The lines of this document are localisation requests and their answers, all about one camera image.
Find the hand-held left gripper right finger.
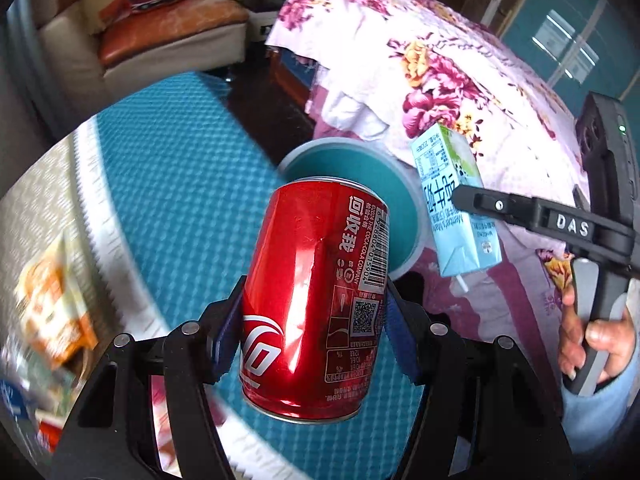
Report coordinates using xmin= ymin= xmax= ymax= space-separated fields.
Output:
xmin=384 ymin=279 xmax=573 ymax=480

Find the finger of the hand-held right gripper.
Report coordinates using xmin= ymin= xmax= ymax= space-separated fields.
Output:
xmin=451 ymin=184 xmax=538 ymax=233

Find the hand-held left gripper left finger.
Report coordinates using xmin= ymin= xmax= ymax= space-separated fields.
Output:
xmin=50 ymin=275 xmax=248 ymax=480

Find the light blue milk carton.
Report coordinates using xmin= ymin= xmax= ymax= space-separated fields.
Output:
xmin=410 ymin=122 xmax=502 ymax=293

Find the red soda can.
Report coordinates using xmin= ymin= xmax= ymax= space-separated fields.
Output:
xmin=239 ymin=176 xmax=390 ymax=425

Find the teal round bin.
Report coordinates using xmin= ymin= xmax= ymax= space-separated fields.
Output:
xmin=276 ymin=137 xmax=426 ymax=281

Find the orange snack packet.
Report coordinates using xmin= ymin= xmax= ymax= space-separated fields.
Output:
xmin=15 ymin=245 xmax=98 ymax=367

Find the person's right forearm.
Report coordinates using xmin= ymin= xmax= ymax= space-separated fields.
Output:
xmin=560 ymin=355 xmax=640 ymax=456

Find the person's right hand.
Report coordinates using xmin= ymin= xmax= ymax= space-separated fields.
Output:
xmin=557 ymin=282 xmax=638 ymax=385

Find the floral blanket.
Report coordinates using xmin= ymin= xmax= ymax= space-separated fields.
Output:
xmin=265 ymin=0 xmax=596 ymax=411

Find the teal cabinet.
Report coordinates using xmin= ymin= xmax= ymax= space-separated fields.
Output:
xmin=500 ymin=0 xmax=640 ymax=106

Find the white bed sheet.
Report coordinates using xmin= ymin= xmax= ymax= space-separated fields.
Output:
xmin=305 ymin=60 xmax=391 ymax=136

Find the red packet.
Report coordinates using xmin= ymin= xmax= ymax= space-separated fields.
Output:
xmin=35 ymin=410 xmax=68 ymax=453

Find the small cluttered shelf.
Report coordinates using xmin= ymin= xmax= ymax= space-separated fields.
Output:
xmin=240 ymin=0 xmax=321 ymax=43

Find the orange seat cushion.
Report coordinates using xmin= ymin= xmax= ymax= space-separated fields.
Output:
xmin=97 ymin=0 xmax=248 ymax=68

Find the beige sofa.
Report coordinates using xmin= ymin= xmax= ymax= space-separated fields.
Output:
xmin=30 ymin=0 xmax=251 ymax=111

